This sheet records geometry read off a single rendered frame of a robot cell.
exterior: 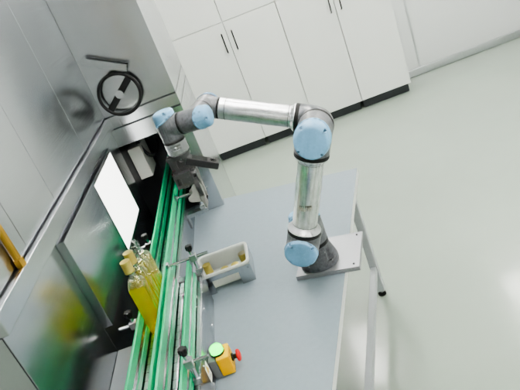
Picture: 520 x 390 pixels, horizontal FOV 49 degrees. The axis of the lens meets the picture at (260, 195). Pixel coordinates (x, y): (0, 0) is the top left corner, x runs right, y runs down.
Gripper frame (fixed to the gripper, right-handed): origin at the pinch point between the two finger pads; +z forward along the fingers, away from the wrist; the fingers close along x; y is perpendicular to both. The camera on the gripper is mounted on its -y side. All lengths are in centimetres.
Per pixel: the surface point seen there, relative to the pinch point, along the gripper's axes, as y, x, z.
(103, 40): 29, -90, -56
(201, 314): 14.6, 21.0, 30.4
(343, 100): -106, -365, 102
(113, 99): 36, -86, -30
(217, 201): 10, -90, 40
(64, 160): 45, -17, -27
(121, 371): 42, 37, 30
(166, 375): 24, 50, 27
